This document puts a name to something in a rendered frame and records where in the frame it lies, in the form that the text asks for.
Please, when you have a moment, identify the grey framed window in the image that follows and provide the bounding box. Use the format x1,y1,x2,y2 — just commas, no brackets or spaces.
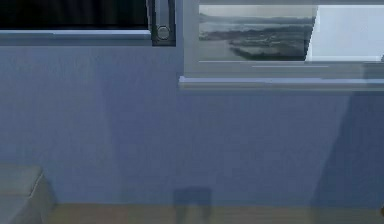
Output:
178,0,384,92

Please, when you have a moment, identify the black wall television set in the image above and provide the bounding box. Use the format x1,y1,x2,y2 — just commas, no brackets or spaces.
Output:
0,0,177,47

